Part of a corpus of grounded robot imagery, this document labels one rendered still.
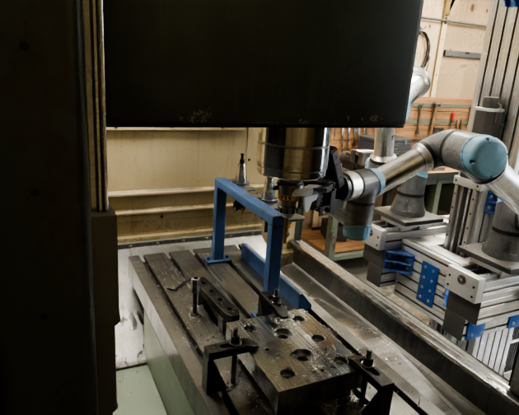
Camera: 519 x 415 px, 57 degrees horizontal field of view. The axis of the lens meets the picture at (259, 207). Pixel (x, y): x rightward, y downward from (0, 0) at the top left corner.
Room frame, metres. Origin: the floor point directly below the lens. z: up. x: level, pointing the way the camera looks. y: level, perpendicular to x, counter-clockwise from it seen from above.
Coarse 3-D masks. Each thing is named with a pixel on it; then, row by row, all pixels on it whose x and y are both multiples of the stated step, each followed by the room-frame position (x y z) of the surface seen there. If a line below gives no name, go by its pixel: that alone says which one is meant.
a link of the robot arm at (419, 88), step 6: (414, 66) 1.96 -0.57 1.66; (414, 72) 1.90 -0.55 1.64; (420, 72) 1.89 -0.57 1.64; (426, 72) 1.92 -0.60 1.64; (414, 78) 1.86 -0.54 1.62; (420, 78) 1.87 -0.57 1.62; (426, 78) 1.88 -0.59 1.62; (414, 84) 1.80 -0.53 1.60; (420, 84) 1.83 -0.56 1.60; (426, 84) 1.87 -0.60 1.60; (414, 90) 1.76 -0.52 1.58; (420, 90) 1.81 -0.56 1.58; (426, 90) 1.88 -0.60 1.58; (414, 96) 1.75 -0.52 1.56; (420, 96) 1.90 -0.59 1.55; (408, 108) 1.61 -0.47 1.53; (408, 114) 1.62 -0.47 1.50
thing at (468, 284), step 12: (456, 264) 1.59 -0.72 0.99; (456, 276) 1.55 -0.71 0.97; (468, 276) 1.51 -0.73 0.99; (516, 276) 1.56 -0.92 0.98; (456, 288) 1.54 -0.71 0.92; (468, 288) 1.50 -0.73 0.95; (480, 288) 1.48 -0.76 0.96; (492, 288) 1.50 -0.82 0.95; (504, 288) 1.54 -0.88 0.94; (516, 288) 1.56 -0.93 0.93; (468, 300) 1.49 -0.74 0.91; (480, 300) 1.48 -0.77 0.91
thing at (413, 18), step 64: (128, 0) 0.77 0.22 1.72; (192, 0) 0.82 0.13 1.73; (256, 0) 0.87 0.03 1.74; (320, 0) 0.93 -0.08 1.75; (384, 0) 0.99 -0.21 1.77; (128, 64) 0.77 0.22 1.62; (192, 64) 0.82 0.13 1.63; (256, 64) 0.87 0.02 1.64; (320, 64) 0.93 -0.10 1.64; (384, 64) 1.00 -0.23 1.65
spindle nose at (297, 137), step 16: (272, 128) 1.00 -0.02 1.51; (288, 128) 0.98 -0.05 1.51; (304, 128) 0.98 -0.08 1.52; (320, 128) 1.00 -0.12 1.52; (272, 144) 1.00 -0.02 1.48; (288, 144) 0.98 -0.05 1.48; (304, 144) 0.98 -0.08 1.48; (320, 144) 1.00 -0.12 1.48; (256, 160) 1.05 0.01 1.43; (272, 160) 0.99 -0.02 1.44; (288, 160) 0.98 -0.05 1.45; (304, 160) 0.98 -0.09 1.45; (320, 160) 1.00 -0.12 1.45; (272, 176) 0.99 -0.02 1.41; (288, 176) 0.98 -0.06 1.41; (304, 176) 0.98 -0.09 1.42; (320, 176) 1.01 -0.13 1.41
